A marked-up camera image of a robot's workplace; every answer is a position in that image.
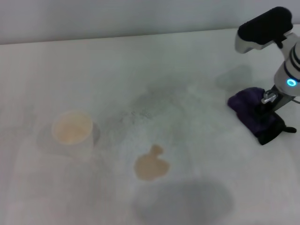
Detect white paper cup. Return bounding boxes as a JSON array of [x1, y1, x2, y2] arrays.
[[51, 110, 96, 160]]

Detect purple rag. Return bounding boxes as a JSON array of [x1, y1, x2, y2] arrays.
[[227, 87, 278, 138]]

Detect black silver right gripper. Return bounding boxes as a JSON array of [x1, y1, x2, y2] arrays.
[[256, 84, 297, 146]]

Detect brown water stain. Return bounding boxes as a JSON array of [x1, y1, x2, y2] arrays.
[[134, 144, 171, 182]]

